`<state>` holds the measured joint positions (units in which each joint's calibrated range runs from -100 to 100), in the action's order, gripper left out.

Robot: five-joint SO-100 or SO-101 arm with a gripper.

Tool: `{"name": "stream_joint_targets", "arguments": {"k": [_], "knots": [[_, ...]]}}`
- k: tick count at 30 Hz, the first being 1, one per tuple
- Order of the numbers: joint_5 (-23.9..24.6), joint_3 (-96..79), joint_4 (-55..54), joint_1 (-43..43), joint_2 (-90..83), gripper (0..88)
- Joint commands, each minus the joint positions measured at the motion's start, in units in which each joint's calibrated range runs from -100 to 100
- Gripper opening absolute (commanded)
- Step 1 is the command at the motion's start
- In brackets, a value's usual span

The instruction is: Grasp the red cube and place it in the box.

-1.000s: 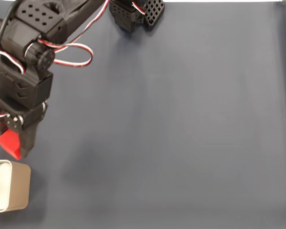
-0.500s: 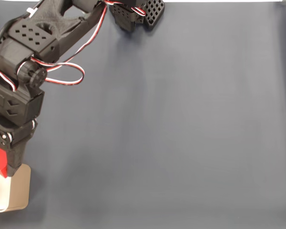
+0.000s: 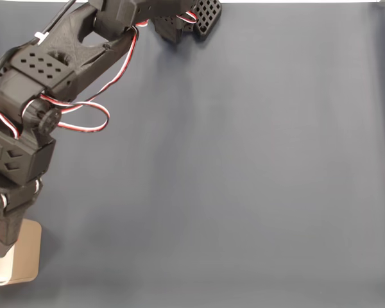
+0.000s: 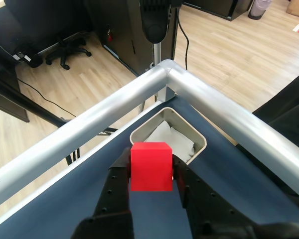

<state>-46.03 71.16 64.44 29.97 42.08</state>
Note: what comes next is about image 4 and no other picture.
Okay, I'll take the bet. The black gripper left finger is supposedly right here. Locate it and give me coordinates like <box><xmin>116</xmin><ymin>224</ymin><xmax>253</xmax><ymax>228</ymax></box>
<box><xmin>72</xmin><ymin>147</ymin><xmax>136</xmax><ymax>239</ymax></box>

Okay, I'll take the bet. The black desk side panel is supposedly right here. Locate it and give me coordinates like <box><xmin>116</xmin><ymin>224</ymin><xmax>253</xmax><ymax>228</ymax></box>
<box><xmin>0</xmin><ymin>63</ymin><xmax>30</xmax><ymax>123</ymax></box>

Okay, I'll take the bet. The black slanted stand leg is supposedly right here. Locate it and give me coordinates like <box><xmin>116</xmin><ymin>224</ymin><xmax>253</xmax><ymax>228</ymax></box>
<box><xmin>0</xmin><ymin>72</ymin><xmax>120</xmax><ymax>133</ymax></box>

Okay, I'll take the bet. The cardboard box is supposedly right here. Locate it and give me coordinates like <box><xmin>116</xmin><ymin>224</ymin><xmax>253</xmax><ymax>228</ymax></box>
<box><xmin>286</xmin><ymin>0</ymin><xmax>299</xmax><ymax>19</ymax></box>

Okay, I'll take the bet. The thin black floor cable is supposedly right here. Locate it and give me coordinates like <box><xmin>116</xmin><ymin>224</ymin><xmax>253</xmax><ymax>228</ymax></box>
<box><xmin>16</xmin><ymin>78</ymin><xmax>77</xmax><ymax>118</ymax></box>

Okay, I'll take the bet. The tall black cabinet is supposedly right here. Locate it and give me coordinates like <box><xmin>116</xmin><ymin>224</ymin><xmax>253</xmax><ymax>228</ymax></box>
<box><xmin>84</xmin><ymin>0</ymin><xmax>179</xmax><ymax>77</ymax></box>

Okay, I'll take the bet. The low black furniture unit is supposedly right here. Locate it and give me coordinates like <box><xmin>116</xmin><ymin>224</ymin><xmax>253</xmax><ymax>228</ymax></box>
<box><xmin>183</xmin><ymin>0</ymin><xmax>255</xmax><ymax>22</ymax></box>

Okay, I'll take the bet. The black device on silver pole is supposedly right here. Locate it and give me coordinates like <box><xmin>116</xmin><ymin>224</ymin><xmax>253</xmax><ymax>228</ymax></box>
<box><xmin>139</xmin><ymin>0</ymin><xmax>173</xmax><ymax>73</ymax></box>

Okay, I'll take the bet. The black device power cable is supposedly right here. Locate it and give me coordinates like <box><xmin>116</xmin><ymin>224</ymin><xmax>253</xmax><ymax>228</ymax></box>
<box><xmin>176</xmin><ymin>6</ymin><xmax>190</xmax><ymax>73</ymax></box>

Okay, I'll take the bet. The red cube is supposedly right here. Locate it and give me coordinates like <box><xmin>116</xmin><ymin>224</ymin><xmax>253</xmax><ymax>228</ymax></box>
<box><xmin>130</xmin><ymin>141</ymin><xmax>174</xmax><ymax>192</ymax></box>

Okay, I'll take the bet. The silver tubular table rail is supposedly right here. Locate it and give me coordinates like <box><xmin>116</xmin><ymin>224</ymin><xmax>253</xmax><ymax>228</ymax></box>
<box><xmin>0</xmin><ymin>59</ymin><xmax>299</xmax><ymax>212</ymax></box>

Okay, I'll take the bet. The beige rounded box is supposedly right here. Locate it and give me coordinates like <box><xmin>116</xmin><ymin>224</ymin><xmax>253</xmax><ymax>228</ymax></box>
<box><xmin>129</xmin><ymin>107</ymin><xmax>207</xmax><ymax>166</ymax></box>

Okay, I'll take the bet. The dark blue table mat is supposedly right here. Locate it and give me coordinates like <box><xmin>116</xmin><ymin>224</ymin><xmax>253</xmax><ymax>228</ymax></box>
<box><xmin>0</xmin><ymin>96</ymin><xmax>299</xmax><ymax>239</ymax></box>

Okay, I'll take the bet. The white tissue paper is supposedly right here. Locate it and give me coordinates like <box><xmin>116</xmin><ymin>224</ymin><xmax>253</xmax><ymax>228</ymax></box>
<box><xmin>146</xmin><ymin>120</ymin><xmax>197</xmax><ymax>162</ymax></box>

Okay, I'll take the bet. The grey waste bin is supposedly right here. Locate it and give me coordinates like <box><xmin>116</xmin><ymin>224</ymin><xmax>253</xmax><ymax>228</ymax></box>
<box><xmin>247</xmin><ymin>0</ymin><xmax>274</xmax><ymax>20</ymax></box>

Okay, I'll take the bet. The black power adapter bundle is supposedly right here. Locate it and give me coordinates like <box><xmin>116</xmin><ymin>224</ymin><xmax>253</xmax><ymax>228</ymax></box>
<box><xmin>12</xmin><ymin>44</ymin><xmax>44</xmax><ymax>68</ymax></box>

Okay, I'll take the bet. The black office chair base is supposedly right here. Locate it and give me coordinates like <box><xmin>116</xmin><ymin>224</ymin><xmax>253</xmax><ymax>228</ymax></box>
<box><xmin>45</xmin><ymin>36</ymin><xmax>92</xmax><ymax>70</ymax></box>

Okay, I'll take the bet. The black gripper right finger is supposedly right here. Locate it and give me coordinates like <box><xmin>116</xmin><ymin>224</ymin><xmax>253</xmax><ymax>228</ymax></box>
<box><xmin>172</xmin><ymin>153</ymin><xmax>261</xmax><ymax>239</ymax></box>

